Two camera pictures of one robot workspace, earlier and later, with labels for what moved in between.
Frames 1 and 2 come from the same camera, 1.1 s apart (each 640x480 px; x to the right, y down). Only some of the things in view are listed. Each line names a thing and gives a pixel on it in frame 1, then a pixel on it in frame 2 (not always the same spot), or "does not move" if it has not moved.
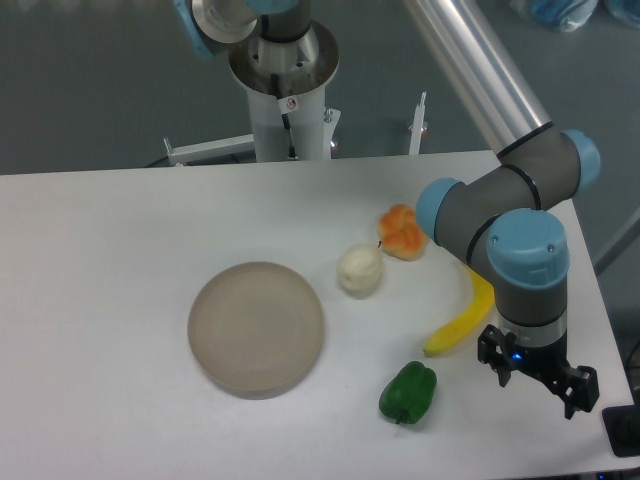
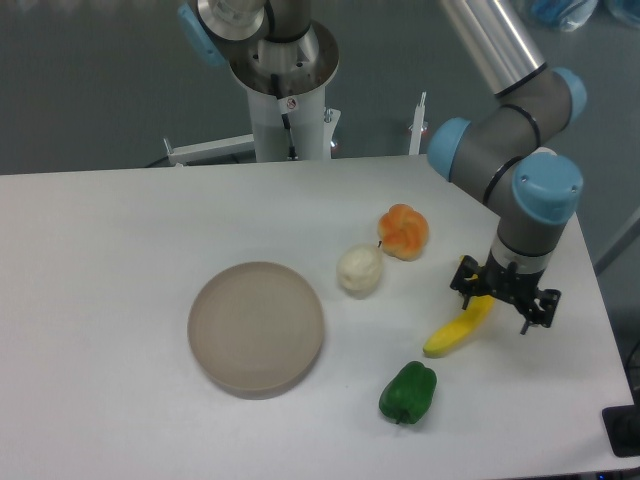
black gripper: [500, 351] -> [518, 288]
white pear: [359, 270] does not move
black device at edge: [622, 426] does not move
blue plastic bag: [567, 15] does not move
